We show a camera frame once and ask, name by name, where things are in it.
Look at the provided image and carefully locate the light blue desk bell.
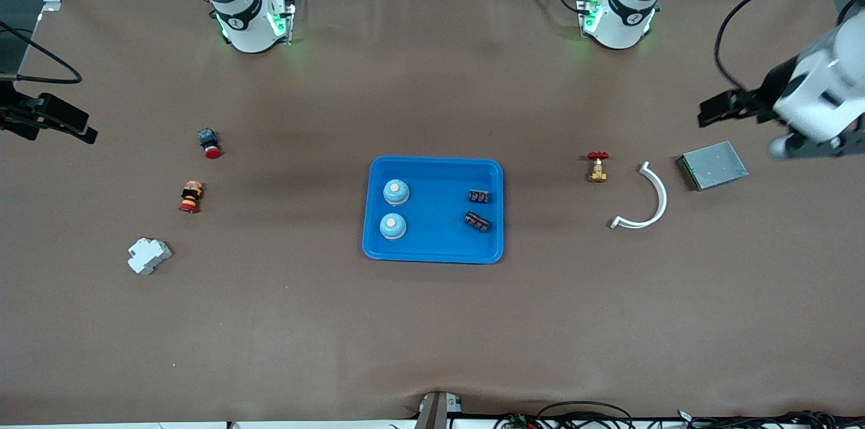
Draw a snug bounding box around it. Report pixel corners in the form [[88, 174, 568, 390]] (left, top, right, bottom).
[[382, 178, 411, 206], [379, 212, 407, 241]]

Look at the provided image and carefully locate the grey metal box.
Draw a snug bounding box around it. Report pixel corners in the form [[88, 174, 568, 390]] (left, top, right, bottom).
[[678, 141, 749, 192]]

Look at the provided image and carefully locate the white curved plastic strip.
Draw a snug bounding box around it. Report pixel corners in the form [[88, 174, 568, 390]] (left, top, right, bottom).
[[610, 161, 668, 230]]

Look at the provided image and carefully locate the orange red push button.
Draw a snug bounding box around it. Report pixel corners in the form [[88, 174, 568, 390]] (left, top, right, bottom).
[[178, 180, 205, 215]]

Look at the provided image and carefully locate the black red push button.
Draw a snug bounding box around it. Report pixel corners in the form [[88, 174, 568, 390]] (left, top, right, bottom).
[[198, 128, 223, 160]]

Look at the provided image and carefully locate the white circuit breaker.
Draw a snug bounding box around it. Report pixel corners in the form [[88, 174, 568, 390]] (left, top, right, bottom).
[[127, 237, 173, 276]]

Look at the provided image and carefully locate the blue plastic tray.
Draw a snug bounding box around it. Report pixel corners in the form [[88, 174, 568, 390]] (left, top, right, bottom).
[[362, 156, 505, 265]]

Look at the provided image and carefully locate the black cable bundle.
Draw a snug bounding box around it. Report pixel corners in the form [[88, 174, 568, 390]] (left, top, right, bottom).
[[676, 409, 865, 429]]

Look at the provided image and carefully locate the black looped cable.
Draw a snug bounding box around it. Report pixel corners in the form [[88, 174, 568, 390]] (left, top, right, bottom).
[[537, 401, 636, 429]]

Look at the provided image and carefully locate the grey table edge bracket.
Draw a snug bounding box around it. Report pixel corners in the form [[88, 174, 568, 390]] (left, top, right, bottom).
[[414, 390, 464, 429]]

